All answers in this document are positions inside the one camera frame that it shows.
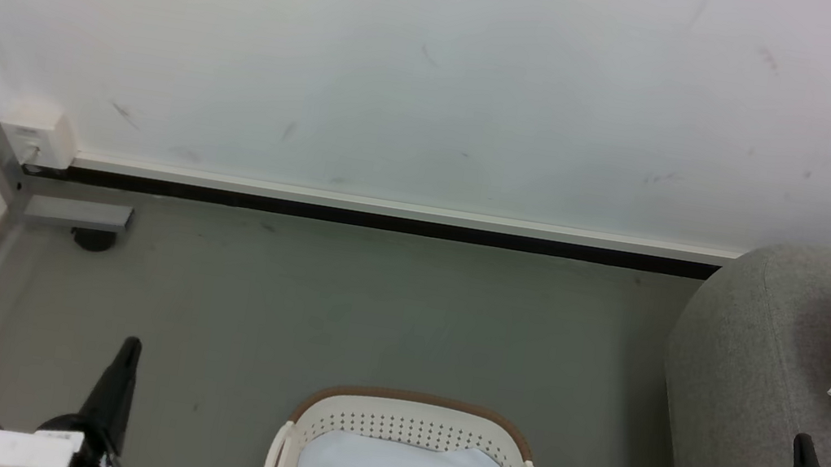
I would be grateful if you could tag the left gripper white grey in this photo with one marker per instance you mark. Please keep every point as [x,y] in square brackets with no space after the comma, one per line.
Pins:
[17,447]

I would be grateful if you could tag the white perforated laundry basket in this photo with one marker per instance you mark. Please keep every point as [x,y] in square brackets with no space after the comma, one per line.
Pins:
[411,427]

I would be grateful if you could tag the black caster wheel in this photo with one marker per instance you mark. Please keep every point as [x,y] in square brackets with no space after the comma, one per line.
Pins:
[93,240]

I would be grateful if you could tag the white and black baseboard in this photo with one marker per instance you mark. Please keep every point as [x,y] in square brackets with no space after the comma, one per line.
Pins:
[385,214]

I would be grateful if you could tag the white wall outlet box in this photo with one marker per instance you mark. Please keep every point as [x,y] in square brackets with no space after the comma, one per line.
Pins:
[41,138]

